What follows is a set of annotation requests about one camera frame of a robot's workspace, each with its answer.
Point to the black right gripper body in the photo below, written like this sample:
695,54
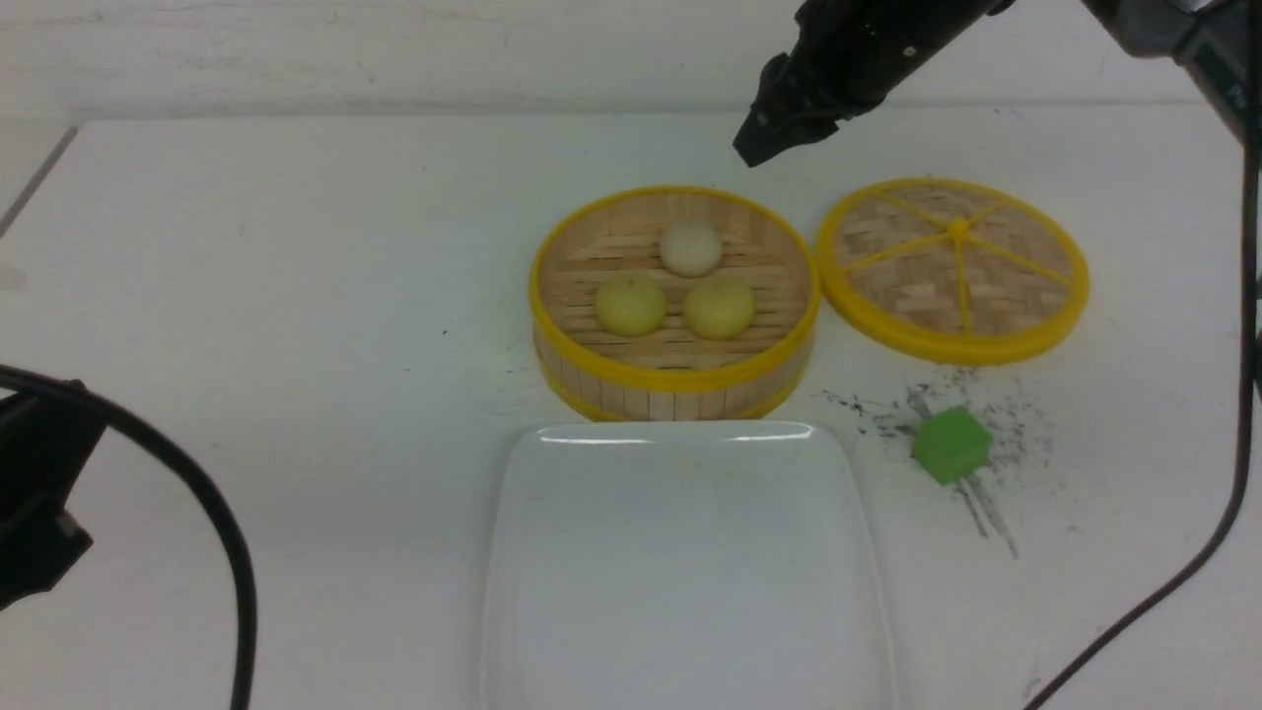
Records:
850,55

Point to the bamboo steamer basket yellow rim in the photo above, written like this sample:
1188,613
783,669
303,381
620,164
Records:
671,374

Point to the white square plate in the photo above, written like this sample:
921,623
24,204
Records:
683,565

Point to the white steamed bun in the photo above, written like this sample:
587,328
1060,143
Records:
691,249

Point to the yellow steamed bun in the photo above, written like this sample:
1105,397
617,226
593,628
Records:
719,308
630,305

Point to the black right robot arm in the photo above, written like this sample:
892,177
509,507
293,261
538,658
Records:
1215,42

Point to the green cube block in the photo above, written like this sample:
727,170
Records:
951,445

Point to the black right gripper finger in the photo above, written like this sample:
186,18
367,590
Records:
769,131

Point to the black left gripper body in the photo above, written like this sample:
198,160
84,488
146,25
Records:
44,446

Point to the bamboo steamer lid yellow rim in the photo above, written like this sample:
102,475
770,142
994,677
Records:
952,272

